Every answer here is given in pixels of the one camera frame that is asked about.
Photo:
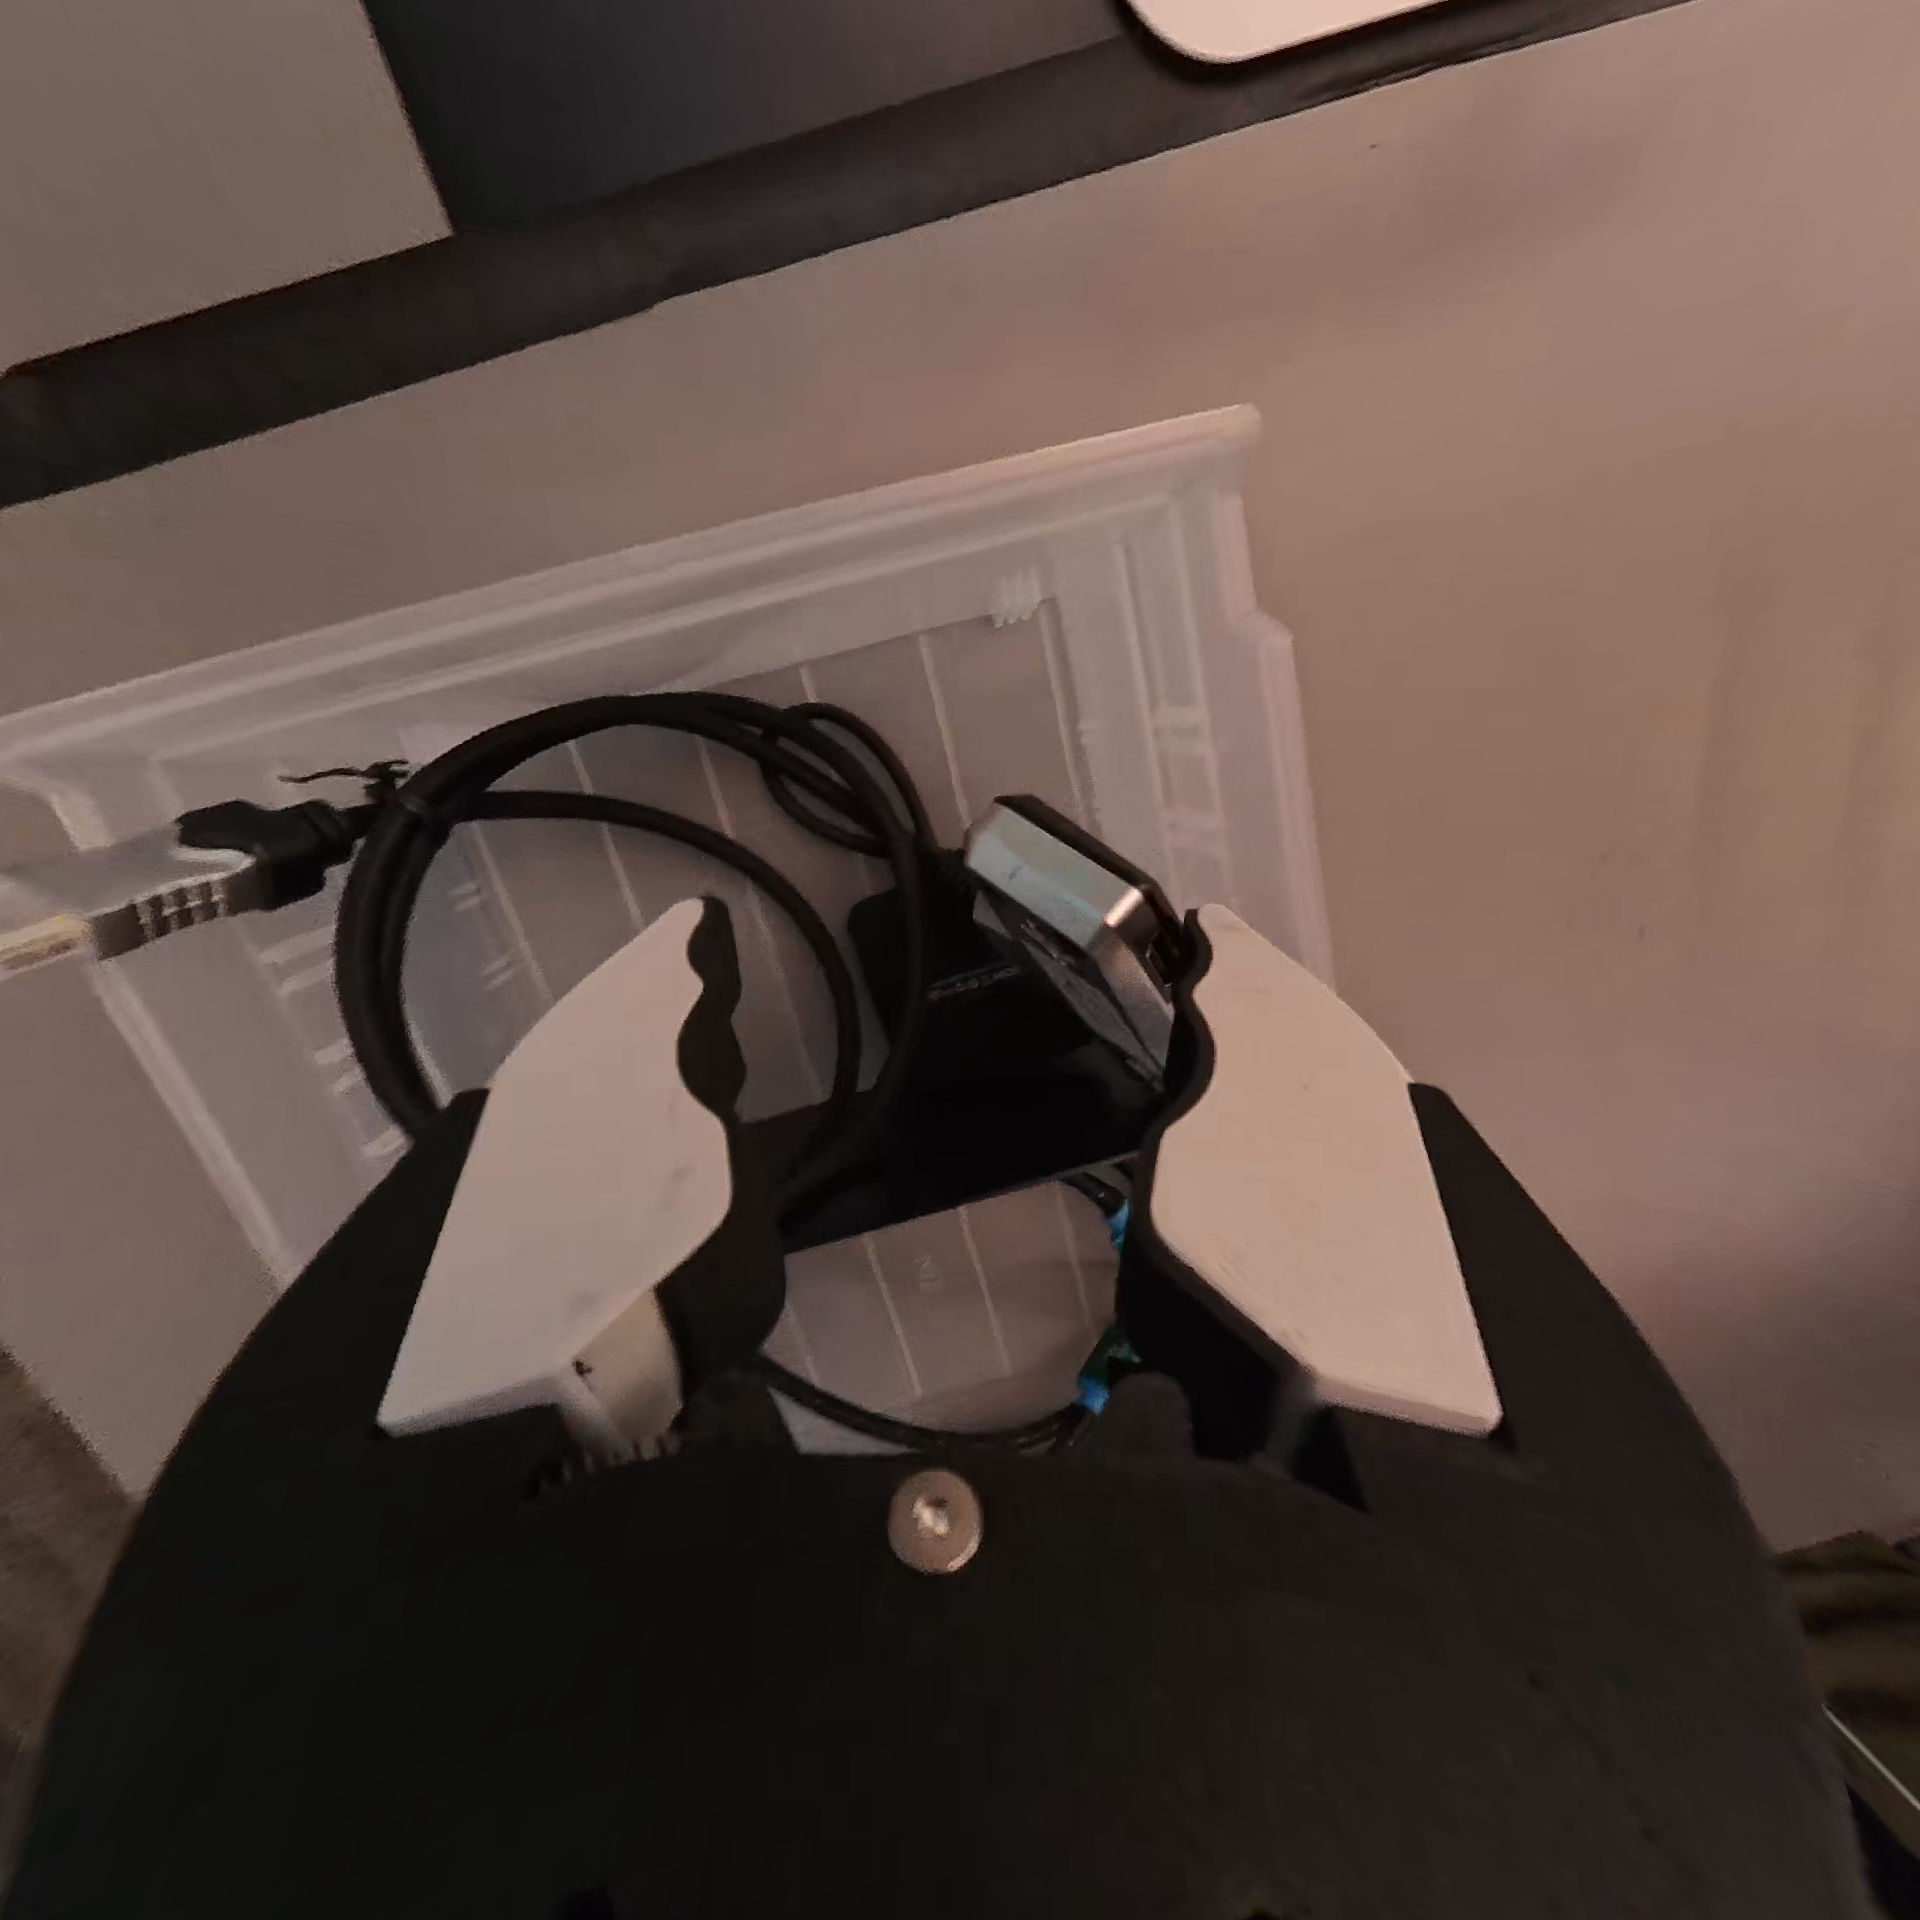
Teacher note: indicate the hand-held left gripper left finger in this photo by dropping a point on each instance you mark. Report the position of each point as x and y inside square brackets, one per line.
[586, 1171]

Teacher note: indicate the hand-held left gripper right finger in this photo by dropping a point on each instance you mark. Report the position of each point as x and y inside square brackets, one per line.
[1320, 1201]

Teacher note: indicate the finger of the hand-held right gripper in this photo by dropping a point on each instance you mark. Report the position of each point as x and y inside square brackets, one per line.
[91, 879]

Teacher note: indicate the clear plastic bin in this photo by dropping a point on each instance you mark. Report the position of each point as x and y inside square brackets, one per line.
[1051, 674]

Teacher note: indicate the black adapter box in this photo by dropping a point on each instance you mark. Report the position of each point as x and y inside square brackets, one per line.
[990, 1079]

